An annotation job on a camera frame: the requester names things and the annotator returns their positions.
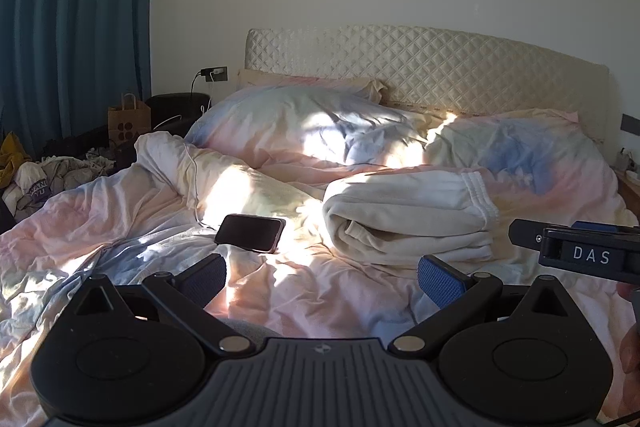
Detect pastel bed sheet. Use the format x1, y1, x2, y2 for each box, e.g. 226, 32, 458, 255
0, 157, 640, 410

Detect brown paper bag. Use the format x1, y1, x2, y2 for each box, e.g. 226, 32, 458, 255
107, 93, 152, 146

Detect teal curtain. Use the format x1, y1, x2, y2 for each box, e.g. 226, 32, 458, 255
0, 0, 159, 164

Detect cream sweatpants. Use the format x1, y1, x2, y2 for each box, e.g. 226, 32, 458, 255
322, 168, 501, 266

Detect wooden nightstand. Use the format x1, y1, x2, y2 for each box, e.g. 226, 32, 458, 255
614, 167, 640, 198

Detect pastel tie-dye pillow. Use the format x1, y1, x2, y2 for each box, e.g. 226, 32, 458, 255
184, 79, 451, 171
424, 108, 622, 208

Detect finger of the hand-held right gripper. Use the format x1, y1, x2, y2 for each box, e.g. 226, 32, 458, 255
508, 219, 573, 254
571, 220, 640, 239

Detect black smartphone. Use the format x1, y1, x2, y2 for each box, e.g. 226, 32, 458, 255
214, 214, 287, 255

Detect black low bench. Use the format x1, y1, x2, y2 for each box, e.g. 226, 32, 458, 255
42, 127, 151, 158

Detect person's right hand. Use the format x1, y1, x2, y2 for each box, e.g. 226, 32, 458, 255
616, 281, 640, 376

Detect dark cloth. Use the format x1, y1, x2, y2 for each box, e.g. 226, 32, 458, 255
0, 192, 17, 235

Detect white garment with purple print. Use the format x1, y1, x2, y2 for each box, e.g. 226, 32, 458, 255
13, 161, 54, 211

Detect cream quilted headboard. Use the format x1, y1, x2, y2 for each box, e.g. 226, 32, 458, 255
244, 24, 612, 158

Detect black bedside stand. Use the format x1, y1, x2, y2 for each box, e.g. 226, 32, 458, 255
145, 92, 211, 138

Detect mustard yellow garment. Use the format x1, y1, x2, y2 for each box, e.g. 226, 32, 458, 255
0, 132, 32, 190

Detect pile of grey white clothes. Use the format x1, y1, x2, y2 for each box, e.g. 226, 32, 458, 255
40, 146, 137, 198

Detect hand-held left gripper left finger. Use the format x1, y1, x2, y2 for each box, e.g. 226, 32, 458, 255
72, 253, 256, 358

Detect white charging cable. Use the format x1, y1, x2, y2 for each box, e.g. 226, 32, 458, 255
181, 74, 224, 231

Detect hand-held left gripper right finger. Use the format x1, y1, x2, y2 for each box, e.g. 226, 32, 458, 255
389, 255, 572, 356

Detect thin black cable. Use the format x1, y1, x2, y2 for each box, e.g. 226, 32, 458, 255
597, 409, 640, 427

